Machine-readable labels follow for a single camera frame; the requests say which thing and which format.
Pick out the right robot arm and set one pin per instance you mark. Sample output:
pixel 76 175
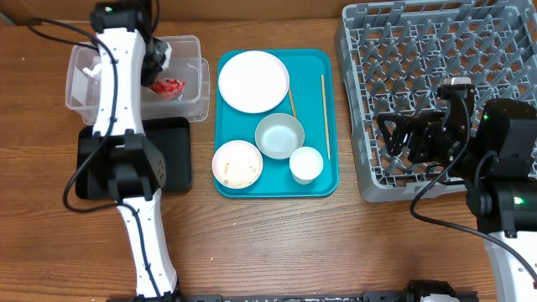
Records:
pixel 494 165

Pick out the white cup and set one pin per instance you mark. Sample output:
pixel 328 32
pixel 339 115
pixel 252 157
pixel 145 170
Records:
pixel 306 164

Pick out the grey bowl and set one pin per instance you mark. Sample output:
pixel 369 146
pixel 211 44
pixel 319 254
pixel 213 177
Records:
pixel 278 135

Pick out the black tray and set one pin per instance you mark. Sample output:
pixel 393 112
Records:
pixel 171 136

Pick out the clear plastic bin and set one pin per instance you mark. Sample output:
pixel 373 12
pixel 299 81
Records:
pixel 82 87

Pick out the red snack wrapper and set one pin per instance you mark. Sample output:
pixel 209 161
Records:
pixel 168 88

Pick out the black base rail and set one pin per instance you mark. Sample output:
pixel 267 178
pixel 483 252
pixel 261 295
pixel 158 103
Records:
pixel 416 290

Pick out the grey dishwasher rack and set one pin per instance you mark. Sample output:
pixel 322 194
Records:
pixel 393 55

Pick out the pink bowl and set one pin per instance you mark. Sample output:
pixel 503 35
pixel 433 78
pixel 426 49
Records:
pixel 237 164

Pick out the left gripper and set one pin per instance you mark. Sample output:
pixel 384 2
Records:
pixel 153 71

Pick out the teal serving tray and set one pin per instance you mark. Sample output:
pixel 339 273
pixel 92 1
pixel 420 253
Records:
pixel 305 67

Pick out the long wooden chopstick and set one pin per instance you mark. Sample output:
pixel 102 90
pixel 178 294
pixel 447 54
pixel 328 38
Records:
pixel 323 94

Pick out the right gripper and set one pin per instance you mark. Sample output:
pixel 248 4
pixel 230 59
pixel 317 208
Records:
pixel 415 137

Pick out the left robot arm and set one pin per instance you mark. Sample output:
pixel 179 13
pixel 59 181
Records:
pixel 118 154

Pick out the white round plate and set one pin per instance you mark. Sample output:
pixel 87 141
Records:
pixel 254 81

